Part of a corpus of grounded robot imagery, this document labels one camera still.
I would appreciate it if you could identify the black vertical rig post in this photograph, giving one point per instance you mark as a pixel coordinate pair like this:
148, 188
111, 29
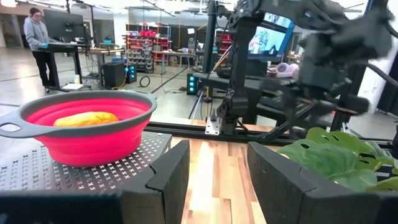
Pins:
210, 34

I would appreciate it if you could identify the grey workbench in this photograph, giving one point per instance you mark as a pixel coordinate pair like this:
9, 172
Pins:
174, 53

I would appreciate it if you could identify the black aluminium table frame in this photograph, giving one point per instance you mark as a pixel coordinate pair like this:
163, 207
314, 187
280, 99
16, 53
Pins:
174, 129

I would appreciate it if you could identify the black side desk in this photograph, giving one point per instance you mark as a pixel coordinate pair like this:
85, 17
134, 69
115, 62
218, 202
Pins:
224, 82

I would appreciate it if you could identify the perforated grey metal stand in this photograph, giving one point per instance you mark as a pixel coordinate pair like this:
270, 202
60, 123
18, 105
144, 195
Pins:
46, 174

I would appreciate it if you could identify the pink headphones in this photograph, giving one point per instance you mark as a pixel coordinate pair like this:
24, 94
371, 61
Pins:
286, 70

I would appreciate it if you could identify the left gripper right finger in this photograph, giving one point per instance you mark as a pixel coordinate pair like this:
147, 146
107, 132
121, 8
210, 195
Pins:
280, 193

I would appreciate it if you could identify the shelf rack with red bins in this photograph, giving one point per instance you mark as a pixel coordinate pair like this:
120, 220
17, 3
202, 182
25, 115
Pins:
146, 46

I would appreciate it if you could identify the black desk monitor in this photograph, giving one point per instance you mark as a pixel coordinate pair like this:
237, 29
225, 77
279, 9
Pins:
63, 25

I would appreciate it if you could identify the person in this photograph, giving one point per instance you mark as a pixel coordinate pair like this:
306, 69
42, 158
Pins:
37, 34

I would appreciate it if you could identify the computer with cyan lights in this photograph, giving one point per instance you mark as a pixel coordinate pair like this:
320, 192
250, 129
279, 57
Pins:
131, 73
192, 84

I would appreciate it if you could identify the black computer tower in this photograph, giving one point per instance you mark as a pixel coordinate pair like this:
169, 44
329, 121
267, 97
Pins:
113, 74

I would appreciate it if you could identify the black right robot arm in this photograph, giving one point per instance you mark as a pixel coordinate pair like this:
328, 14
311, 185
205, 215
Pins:
242, 62

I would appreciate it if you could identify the yellow orange mango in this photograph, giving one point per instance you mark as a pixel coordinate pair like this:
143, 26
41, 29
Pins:
87, 119

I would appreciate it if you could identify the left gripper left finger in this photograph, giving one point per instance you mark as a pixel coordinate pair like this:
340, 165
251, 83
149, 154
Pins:
168, 186

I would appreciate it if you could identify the green monstera plant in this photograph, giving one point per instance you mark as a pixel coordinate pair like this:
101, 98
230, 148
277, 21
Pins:
335, 155

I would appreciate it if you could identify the red colander grey rim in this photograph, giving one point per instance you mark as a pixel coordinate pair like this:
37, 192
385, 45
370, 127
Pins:
93, 146

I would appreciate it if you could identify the black standing desk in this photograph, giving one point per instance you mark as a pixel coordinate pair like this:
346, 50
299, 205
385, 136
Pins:
62, 46

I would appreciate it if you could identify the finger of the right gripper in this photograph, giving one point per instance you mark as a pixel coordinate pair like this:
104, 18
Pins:
286, 91
356, 105

